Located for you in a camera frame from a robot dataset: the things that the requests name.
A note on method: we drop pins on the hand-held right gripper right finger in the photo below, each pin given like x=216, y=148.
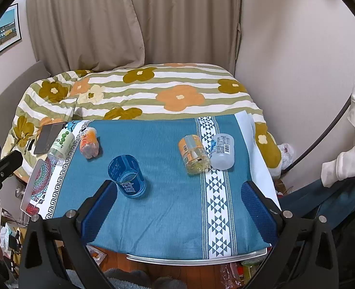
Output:
x=259, y=213

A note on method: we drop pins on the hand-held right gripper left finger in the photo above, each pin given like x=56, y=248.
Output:
x=100, y=212

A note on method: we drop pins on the blue plastic cup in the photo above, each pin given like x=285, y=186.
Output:
x=128, y=177

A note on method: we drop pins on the mandala patterned tray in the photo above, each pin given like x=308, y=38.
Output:
x=35, y=186

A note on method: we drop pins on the orange snack packet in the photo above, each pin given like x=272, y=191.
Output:
x=96, y=253

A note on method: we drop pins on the grey tablet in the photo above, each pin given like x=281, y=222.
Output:
x=48, y=138

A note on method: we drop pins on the green-dotted white bottle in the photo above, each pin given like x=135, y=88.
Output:
x=61, y=144

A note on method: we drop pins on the white plastic bag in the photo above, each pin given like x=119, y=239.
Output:
x=284, y=156

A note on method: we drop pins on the clear plastic packaging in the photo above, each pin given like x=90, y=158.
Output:
x=234, y=275

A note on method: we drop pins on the orange plastic bottle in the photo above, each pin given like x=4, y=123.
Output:
x=89, y=144

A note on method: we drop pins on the grey bed headboard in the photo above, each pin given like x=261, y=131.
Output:
x=14, y=87

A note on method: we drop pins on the blue patterned tablecloth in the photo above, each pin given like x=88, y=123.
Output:
x=171, y=210

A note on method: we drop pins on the translucent white bottle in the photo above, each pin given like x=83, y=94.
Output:
x=223, y=152

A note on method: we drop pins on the blue jeans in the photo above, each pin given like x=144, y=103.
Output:
x=331, y=198

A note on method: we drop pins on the orange label clear bottle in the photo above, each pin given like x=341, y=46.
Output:
x=194, y=156

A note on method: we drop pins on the black hoop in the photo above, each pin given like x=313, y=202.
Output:
x=331, y=126

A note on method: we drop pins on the floral striped blanket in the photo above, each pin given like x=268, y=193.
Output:
x=171, y=96

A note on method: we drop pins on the beige curtain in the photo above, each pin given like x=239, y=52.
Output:
x=105, y=21

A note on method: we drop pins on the wall poster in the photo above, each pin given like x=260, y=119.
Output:
x=4, y=33

